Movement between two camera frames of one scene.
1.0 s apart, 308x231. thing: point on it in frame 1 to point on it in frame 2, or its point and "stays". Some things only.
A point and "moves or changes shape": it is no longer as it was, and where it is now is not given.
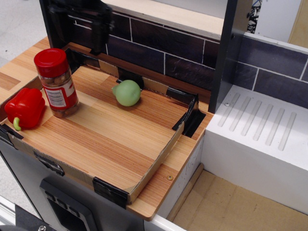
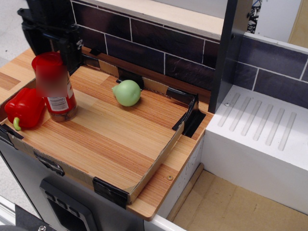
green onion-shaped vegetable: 127,93 stays
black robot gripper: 98,12 to 55,18
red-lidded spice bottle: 52,65 moves or changes shape
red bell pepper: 25,109 stays
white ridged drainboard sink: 260,142 stays
